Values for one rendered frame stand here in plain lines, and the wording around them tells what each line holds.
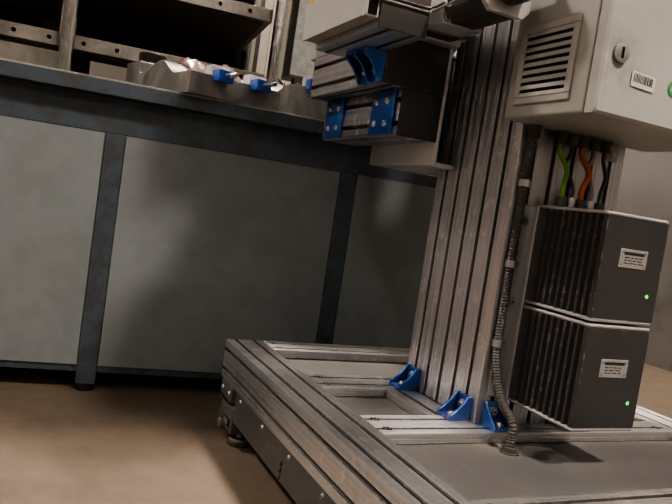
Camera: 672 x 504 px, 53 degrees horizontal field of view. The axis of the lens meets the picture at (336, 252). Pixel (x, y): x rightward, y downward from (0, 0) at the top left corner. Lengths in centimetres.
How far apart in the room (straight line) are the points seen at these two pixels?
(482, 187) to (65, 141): 105
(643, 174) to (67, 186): 309
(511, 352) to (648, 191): 284
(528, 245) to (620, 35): 39
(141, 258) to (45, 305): 26
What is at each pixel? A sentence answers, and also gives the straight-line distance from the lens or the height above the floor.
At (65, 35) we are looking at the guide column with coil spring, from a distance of 267.
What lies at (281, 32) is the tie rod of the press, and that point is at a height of 120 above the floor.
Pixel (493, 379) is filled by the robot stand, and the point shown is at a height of 32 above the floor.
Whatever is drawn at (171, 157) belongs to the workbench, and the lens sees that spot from 185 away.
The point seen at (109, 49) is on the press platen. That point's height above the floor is 101.
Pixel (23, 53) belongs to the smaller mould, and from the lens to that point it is 202.
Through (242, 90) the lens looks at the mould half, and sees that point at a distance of 183.
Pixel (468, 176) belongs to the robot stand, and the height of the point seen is 67.
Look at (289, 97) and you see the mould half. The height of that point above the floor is 85.
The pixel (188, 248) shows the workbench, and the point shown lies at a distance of 186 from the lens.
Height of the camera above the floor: 58
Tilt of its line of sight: 4 degrees down
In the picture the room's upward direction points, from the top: 9 degrees clockwise
